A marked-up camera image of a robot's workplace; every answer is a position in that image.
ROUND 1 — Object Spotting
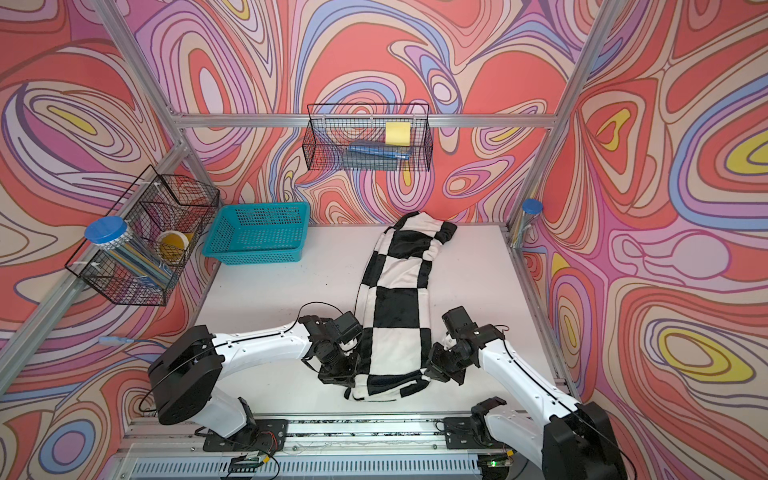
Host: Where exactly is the black white checkered pillowcase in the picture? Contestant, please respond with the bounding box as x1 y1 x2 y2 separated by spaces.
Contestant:
345 211 457 402

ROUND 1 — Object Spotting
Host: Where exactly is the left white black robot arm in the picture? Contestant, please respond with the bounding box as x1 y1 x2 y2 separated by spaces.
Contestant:
147 312 363 440

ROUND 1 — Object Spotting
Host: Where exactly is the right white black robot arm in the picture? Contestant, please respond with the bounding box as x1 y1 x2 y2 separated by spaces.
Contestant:
427 320 628 479

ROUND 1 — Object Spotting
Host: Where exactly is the yellow tape roll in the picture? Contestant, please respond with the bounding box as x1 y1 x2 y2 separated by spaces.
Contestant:
156 230 190 265

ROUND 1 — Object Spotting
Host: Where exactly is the green circuit board right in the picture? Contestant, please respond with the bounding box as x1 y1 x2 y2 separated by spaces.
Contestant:
478 455 514 469

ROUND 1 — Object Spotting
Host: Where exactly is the green circuit board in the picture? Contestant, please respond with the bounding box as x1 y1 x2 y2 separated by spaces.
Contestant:
478 455 514 469
227 455 271 475

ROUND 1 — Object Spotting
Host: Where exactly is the green circuit board left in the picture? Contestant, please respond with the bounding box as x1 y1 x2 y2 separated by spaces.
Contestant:
227 455 271 475

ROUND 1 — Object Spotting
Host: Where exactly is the teal plastic basket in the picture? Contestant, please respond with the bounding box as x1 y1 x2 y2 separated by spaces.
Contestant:
203 202 310 265

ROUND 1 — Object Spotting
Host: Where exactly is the small blue capped tube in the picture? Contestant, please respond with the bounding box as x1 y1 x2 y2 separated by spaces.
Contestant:
512 198 543 248

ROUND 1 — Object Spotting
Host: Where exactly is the yellow sticky note pad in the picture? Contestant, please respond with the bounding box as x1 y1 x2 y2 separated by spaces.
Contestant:
385 121 411 147

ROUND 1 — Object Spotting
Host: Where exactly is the clear jar with blue lid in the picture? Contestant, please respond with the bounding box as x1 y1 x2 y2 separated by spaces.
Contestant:
83 216 173 290

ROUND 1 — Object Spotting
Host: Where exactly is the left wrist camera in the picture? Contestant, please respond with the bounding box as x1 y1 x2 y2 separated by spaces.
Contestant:
332 311 363 344

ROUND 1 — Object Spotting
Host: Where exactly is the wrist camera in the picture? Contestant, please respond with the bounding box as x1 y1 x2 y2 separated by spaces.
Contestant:
442 306 478 340
332 311 363 344

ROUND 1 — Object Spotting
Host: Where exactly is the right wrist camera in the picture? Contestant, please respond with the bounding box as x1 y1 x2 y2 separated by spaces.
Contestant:
442 306 478 340

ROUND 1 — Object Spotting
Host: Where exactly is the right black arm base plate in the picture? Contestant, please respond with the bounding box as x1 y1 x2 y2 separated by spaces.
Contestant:
441 416 505 450

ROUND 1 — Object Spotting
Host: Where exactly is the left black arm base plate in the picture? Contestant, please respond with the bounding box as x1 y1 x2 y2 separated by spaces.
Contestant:
195 419 289 453

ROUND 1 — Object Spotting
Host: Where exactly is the aluminium front rail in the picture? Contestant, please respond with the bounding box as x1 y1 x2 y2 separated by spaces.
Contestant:
101 412 545 479

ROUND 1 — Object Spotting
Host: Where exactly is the blue pen in wire basket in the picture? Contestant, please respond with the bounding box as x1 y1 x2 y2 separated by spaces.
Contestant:
347 144 411 161

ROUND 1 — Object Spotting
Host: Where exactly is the black wire basket on back wall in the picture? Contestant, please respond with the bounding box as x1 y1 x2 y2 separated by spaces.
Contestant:
302 101 433 172

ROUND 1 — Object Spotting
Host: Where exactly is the black wire basket on left rail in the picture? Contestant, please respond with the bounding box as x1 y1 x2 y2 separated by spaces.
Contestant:
66 166 220 306

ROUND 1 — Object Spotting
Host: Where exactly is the blue cable connector on wall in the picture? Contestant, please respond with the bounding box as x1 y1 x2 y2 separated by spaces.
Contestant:
98 336 133 346

